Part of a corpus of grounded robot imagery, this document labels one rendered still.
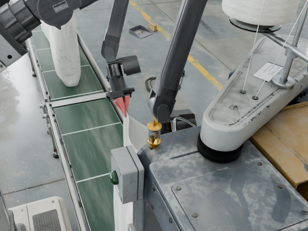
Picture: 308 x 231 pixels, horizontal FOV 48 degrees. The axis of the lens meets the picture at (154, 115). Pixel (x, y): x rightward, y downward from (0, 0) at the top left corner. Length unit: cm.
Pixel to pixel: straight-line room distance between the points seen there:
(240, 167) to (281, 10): 33
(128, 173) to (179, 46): 40
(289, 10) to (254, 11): 7
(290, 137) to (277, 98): 10
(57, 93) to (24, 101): 72
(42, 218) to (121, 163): 134
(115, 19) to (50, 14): 52
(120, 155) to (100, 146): 145
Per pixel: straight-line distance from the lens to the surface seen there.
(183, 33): 91
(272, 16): 78
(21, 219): 201
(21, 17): 85
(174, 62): 92
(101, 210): 181
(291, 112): 88
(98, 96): 259
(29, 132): 294
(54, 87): 273
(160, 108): 93
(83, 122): 233
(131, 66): 130
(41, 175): 256
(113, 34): 130
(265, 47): 97
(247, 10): 77
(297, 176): 71
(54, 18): 83
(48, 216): 198
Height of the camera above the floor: 180
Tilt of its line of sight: 37 degrees down
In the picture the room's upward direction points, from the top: 3 degrees clockwise
